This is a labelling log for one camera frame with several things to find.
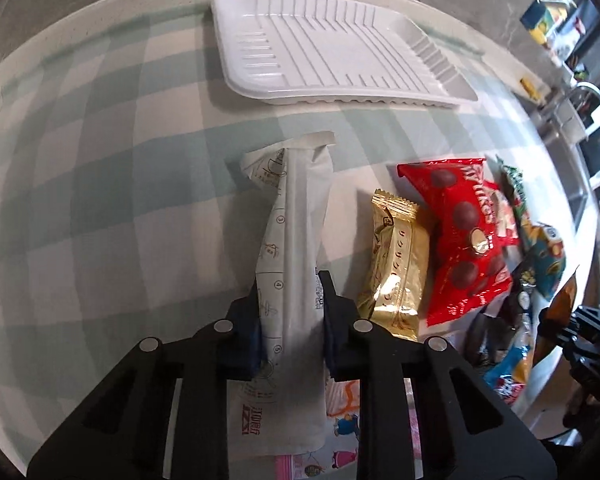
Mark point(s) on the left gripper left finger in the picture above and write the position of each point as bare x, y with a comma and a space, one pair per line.
229, 349

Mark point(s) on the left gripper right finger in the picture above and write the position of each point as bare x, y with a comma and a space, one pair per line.
357, 349

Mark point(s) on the gold wafer snack packet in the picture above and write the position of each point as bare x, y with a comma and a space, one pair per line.
397, 275

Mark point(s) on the white paper snack packet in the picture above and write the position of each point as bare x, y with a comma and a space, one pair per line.
282, 410

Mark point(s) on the dark blue snack bag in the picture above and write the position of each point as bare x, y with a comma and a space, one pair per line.
499, 343

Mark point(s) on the blue yellow snack bag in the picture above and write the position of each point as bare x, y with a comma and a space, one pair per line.
539, 240

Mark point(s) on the pink cartoon snack packet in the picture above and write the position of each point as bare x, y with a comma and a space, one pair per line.
340, 449

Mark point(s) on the red chocolate ball bag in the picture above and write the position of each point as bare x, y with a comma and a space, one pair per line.
469, 270

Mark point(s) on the orange snack packet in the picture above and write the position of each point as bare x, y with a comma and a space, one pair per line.
554, 320

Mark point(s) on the red patterned snack packet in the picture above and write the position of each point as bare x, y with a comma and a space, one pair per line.
505, 221

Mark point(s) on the green white checkered tablecloth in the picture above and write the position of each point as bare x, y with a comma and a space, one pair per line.
124, 212

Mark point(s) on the steel sink faucet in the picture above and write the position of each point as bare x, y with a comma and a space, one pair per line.
581, 102

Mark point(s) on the yellow sponge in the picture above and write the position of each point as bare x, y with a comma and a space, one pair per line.
530, 89

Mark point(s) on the white plastic tray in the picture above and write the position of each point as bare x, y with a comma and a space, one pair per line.
292, 51

